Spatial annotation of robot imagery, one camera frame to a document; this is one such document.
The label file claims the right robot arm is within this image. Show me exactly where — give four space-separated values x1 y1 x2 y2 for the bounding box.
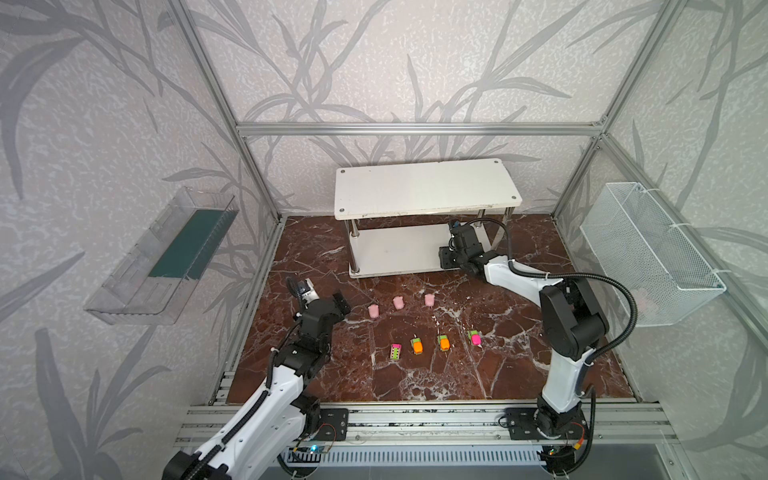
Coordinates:
439 221 616 438

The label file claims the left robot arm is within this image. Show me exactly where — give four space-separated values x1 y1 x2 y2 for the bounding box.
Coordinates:
161 289 351 479

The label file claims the white two-tier shelf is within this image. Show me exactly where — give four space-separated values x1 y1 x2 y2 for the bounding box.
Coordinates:
334 158 522 278

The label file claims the orange toy car right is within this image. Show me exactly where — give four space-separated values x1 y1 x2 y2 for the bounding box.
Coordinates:
437 334 451 352

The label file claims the orange toy car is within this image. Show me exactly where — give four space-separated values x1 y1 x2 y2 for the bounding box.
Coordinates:
437 334 451 352
411 337 424 355

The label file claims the orange toy car left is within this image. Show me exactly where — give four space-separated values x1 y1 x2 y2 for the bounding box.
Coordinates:
411 337 424 355

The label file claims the pink item in basket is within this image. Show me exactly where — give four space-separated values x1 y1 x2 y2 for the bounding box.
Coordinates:
631 288 658 315

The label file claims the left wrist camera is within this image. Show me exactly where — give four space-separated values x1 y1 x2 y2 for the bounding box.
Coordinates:
296 279 319 303

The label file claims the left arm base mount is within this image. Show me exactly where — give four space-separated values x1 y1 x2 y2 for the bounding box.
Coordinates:
300 408 350 441

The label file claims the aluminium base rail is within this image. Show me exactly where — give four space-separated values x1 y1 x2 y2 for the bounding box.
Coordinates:
173 400 679 448

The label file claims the clear plastic wall bin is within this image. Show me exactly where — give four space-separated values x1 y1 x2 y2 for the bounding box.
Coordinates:
84 187 239 326

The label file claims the white wire mesh basket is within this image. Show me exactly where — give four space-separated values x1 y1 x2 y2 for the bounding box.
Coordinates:
580 182 727 327

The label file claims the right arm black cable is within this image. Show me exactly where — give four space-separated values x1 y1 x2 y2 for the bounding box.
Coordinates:
467 218 638 475

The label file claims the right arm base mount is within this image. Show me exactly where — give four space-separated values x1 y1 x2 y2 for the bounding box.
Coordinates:
498 407 589 444

